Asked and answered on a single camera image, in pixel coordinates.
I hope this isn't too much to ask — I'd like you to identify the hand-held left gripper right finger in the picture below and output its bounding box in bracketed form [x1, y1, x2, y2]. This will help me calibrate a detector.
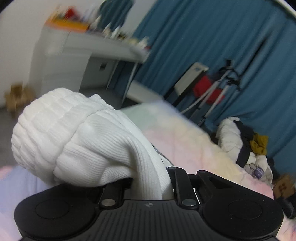
[166, 166, 232, 207]

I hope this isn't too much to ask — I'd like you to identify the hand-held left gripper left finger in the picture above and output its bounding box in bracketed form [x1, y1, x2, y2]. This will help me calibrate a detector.
[98, 178, 133, 208]

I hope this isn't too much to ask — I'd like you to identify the white ribbed sock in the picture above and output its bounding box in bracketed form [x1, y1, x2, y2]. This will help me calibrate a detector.
[11, 88, 174, 201]
[139, 130, 174, 200]

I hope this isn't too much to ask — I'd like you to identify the pile of clothes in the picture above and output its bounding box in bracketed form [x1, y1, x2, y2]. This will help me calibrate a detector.
[217, 117, 274, 184]

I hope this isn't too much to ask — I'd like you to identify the pastel rainbow bed sheet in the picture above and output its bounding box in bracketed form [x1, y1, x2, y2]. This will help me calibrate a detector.
[0, 101, 296, 241]

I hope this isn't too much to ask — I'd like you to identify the mustard yellow cloth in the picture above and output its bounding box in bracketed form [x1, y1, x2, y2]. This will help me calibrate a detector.
[250, 134, 269, 156]

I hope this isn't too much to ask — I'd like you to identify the white low box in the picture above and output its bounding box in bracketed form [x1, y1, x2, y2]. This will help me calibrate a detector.
[127, 81, 165, 103]

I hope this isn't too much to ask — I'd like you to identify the red cloth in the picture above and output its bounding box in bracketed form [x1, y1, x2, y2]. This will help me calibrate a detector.
[193, 76, 225, 105]

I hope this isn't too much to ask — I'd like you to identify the brown paper bag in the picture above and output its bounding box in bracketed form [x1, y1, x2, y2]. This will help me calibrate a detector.
[272, 174, 295, 198]

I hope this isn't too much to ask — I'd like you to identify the white folding chair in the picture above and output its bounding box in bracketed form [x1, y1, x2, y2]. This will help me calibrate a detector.
[165, 62, 209, 109]

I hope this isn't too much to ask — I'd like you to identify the small cardboard box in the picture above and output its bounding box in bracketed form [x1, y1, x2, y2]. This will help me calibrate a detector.
[5, 84, 34, 113]

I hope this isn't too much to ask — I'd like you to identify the white desk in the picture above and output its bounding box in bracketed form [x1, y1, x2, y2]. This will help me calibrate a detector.
[31, 24, 151, 93]

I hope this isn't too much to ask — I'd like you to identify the blue curtain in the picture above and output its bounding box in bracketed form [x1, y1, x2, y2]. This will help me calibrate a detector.
[129, 0, 296, 179]

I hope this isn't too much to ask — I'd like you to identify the clutter on desk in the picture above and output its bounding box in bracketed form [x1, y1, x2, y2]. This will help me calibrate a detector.
[45, 3, 152, 50]

